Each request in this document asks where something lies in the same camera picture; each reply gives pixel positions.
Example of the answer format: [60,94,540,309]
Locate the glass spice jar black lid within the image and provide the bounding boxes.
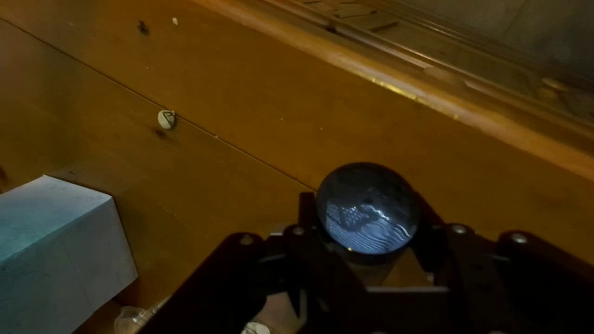
[314,159,424,259]

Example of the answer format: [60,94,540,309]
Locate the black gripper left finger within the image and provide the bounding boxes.
[141,191,368,334]

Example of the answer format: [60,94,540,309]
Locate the blue tissue box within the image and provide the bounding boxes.
[0,172,140,334]

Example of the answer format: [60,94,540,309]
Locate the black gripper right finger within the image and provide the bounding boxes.
[407,196,594,334]

